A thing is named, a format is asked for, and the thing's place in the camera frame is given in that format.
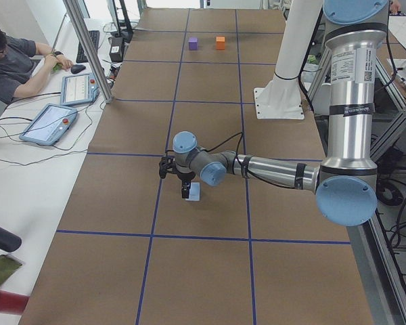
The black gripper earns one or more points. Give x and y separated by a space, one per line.
185 177

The light blue foam block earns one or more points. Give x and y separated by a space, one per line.
194 192

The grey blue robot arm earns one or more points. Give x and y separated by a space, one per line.
345 181

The purple foam block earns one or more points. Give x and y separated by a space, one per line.
193 43

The orange foam block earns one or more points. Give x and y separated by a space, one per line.
220 43

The far blue teach pendant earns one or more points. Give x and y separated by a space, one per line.
78 89

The blue teach pendant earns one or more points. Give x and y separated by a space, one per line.
78 89
49 125

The near blue teach pendant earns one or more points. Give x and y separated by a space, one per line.
49 125

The black power adapter box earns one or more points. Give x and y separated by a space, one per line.
117 47

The black computer mouse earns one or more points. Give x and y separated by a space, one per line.
77 68

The black water bottle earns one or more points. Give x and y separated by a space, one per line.
9 242

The seated person in grey shirt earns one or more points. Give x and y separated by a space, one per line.
25 67

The red bottle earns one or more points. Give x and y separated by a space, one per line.
12 303

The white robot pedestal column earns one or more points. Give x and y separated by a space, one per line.
280 98

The aluminium frame post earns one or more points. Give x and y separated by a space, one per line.
76 17

